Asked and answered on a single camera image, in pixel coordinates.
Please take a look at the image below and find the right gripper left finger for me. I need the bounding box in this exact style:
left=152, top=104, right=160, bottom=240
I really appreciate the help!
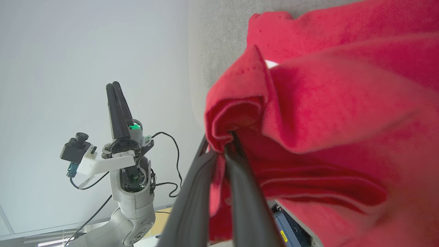
left=156, top=135, right=218, bottom=247

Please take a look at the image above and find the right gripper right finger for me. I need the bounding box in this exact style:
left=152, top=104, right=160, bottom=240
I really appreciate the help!
left=224, top=131, right=286, bottom=247

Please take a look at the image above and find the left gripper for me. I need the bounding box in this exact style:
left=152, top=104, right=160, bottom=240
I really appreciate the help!
left=102, top=81, right=155, bottom=169

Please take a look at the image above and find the red and white jersey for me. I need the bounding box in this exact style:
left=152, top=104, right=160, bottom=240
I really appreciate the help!
left=205, top=0, right=439, bottom=247

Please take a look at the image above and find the light wooden board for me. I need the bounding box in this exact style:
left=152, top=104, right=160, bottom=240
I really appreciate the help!
left=142, top=205, right=174, bottom=239

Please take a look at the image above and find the blue box yellow label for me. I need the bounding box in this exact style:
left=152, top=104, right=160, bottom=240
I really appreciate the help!
left=270, top=202, right=323, bottom=247

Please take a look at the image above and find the thin black looped cable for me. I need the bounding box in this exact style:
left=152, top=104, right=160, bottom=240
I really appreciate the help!
left=150, top=132, right=182, bottom=198

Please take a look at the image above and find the black wrist camera white mount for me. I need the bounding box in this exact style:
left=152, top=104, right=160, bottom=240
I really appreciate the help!
left=60, top=132, right=136, bottom=179

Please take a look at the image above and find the thin black camera cable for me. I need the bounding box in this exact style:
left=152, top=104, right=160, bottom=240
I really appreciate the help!
left=64, top=171, right=114, bottom=247

